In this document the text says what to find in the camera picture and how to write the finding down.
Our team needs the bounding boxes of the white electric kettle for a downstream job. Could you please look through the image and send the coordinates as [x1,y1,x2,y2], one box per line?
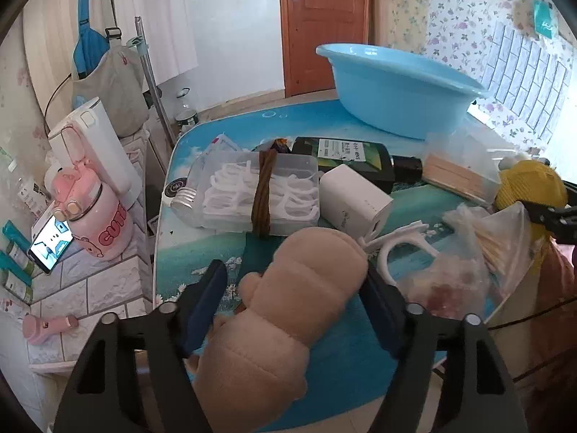
[47,98,142,210]

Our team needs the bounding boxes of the smartphone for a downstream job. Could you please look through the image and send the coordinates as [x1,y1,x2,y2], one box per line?
[28,213,74,275]

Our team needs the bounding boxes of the pink drinking bottle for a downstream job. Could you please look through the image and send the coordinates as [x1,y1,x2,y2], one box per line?
[45,165,135,261]

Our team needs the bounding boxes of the plastic bag of cotton swabs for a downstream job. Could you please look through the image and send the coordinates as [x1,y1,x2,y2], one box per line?
[399,201,537,321]

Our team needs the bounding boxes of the brown hair tie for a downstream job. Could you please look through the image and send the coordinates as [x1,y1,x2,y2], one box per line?
[251,150,278,237]

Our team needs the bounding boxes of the yellow knit toy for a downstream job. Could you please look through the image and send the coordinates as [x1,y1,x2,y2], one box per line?
[493,154,569,276]

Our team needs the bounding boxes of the white hanging sheet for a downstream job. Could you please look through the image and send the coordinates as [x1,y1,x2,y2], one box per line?
[110,0,199,86]

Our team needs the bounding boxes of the clear box of wooden sticks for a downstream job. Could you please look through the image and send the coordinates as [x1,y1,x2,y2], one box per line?
[424,133,503,204]

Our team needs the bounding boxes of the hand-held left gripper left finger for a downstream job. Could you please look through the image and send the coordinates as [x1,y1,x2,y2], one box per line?
[54,259,228,433]

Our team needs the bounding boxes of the black cable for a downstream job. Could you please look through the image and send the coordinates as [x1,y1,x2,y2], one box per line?
[489,298,577,330]

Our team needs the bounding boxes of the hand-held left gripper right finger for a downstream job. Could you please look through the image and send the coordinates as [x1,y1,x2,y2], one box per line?
[360,267,528,433]

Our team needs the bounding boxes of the white brick pattern cabinet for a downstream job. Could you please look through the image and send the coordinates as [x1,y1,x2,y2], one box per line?
[13,131,156,366]

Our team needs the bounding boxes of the clear water bottle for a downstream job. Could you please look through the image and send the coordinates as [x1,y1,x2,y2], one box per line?
[175,88,200,134]

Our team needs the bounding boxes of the grey tote bag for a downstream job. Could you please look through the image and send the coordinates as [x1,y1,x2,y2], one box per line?
[72,45,150,138]

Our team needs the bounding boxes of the white charger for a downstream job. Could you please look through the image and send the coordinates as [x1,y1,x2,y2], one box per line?
[319,163,394,241]

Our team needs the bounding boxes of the pink quilted clothing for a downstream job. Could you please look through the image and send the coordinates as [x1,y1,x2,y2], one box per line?
[514,235,577,433]

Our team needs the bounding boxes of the green wall poster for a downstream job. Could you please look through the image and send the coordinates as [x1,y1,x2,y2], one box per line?
[532,0,560,40]

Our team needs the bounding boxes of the clear floss pick box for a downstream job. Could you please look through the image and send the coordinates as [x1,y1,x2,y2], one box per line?
[194,151,323,237]

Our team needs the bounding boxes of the blue hanging apron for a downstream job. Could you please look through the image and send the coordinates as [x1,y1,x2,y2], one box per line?
[72,0,111,79]

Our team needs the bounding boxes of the teal tube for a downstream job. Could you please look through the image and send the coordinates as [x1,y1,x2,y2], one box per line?
[0,253,34,304]
[2,220,33,276]

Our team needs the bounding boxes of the scenic printed desktop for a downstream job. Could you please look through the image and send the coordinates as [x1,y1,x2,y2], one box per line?
[153,97,542,433]

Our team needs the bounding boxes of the white brick wall sticker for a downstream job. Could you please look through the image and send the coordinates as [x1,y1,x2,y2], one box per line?
[480,20,573,147]

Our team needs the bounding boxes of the dark green bottle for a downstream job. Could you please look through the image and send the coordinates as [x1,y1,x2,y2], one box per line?
[291,136,424,194]

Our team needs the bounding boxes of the clear jar with metal cap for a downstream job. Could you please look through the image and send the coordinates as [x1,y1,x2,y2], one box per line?
[170,158,213,215]

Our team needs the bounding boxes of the metal folding rack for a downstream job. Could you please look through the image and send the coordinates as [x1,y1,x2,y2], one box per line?
[134,16,177,147]

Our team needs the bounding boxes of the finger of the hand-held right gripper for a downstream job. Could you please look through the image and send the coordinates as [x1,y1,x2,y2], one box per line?
[546,221,577,242]
[524,201,577,225]

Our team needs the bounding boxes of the brown wooden door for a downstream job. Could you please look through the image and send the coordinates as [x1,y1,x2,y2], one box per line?
[278,0,373,99]

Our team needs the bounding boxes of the blue plastic basin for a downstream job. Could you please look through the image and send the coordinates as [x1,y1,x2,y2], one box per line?
[316,43,490,140]

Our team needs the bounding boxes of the white plastic hook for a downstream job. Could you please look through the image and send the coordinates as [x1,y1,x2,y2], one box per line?
[361,220,445,287]

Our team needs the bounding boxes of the pink handheld torch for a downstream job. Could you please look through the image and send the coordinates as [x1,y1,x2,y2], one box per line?
[22,314,79,342]

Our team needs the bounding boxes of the beige plush toy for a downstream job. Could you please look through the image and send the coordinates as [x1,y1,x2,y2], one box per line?
[187,228,366,433]

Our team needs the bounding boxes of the clear plastic packet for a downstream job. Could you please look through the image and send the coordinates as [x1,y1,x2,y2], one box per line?
[198,134,246,163]

